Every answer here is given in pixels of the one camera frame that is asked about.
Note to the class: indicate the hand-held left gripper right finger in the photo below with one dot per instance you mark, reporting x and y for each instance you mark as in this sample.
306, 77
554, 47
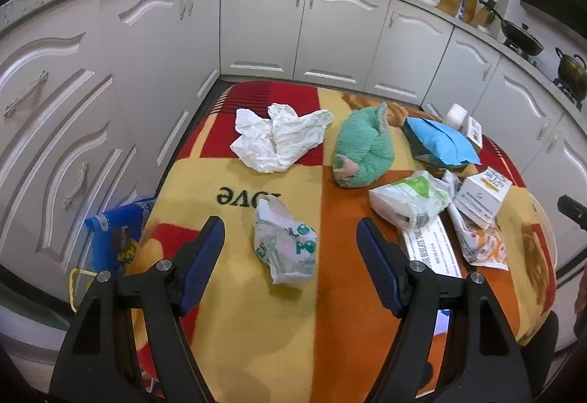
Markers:
373, 251

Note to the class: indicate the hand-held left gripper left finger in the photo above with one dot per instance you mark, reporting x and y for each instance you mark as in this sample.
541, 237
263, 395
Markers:
206, 247

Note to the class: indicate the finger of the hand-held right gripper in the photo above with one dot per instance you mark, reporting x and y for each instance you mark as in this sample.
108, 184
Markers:
573, 210

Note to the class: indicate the white plastic bag green print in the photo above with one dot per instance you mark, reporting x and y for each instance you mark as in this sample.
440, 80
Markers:
286, 247

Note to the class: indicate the white carton yellow print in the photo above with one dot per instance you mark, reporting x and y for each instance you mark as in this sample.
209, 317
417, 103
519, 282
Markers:
481, 196

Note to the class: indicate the orange white wrapper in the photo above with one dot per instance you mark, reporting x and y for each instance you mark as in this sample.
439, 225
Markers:
486, 247

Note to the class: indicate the white paper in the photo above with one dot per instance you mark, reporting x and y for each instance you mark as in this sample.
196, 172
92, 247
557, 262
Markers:
275, 141

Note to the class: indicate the long white box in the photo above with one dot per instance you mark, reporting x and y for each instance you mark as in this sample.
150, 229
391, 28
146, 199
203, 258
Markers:
433, 254

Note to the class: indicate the white green packet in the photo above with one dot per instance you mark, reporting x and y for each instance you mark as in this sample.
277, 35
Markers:
408, 199

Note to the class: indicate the blue snack bag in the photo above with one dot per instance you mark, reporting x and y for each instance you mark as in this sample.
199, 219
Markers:
117, 238

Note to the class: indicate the printed blanket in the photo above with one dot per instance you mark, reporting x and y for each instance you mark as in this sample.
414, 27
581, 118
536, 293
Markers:
284, 338

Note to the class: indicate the small white box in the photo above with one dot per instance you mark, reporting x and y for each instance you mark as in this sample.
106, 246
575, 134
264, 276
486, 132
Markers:
474, 132

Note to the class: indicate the blue packet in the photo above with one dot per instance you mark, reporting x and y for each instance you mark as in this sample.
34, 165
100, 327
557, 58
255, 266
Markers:
440, 144

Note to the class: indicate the brass pot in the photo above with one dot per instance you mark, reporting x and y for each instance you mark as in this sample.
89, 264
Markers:
571, 68

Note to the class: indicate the white cube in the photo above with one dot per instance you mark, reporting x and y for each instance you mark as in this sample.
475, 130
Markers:
457, 115

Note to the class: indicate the black wok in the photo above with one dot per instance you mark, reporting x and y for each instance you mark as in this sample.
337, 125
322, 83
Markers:
523, 38

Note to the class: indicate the white kitchen cabinets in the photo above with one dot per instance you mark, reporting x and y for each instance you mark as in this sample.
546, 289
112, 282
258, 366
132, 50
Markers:
151, 63

